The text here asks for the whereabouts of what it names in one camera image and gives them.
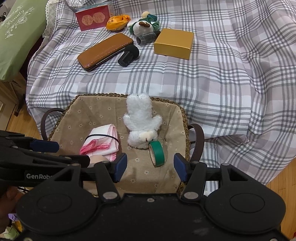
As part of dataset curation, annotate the green tape roll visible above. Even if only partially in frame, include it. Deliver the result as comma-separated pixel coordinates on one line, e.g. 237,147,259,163
149,141,165,167

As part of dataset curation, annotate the orange drawstring pouch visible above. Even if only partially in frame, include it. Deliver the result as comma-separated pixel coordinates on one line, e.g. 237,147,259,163
106,15,131,31

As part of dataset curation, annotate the green white snowman plush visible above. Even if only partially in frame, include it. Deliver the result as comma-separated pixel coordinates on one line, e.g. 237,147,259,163
129,14,159,37

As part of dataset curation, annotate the person's hand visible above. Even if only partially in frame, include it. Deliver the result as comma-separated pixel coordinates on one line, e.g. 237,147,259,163
0,187,22,233

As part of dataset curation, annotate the pink white folded cloth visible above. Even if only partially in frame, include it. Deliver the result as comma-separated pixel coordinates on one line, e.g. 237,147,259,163
80,124,119,162

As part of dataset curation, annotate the woven basket with liner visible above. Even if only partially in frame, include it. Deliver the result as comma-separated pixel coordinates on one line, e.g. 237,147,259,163
41,94,204,194

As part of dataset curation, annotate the white fluffy plush toy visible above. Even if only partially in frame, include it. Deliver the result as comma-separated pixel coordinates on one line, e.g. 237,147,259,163
122,93,163,150

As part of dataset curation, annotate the grey plaid cloth cover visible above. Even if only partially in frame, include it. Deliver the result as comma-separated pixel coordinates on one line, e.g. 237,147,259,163
26,1,295,184

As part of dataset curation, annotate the brown leather case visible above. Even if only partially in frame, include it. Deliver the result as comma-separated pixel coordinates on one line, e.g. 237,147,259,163
77,33,133,71

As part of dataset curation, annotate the green embroidered cushion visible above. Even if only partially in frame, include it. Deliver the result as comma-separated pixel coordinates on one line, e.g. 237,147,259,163
1,1,47,81

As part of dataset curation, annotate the black mushroom-shaped stand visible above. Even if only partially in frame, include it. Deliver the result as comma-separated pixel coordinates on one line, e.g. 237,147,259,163
118,45,139,67

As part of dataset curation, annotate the yellow square box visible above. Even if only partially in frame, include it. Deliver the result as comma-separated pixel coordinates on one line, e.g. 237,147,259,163
154,28,194,60

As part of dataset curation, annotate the white lace trim cloth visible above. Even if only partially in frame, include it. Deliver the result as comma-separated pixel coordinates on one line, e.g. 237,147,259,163
43,0,59,38

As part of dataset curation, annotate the dark grey hair roller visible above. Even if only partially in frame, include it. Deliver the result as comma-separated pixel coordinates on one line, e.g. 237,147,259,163
136,31,161,46

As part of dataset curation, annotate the red book with emblem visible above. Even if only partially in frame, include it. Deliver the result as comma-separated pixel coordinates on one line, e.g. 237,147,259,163
75,2,111,31

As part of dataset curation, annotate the wooden-head teal peg doll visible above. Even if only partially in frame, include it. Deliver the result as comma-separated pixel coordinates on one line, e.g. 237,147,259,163
142,11,150,18

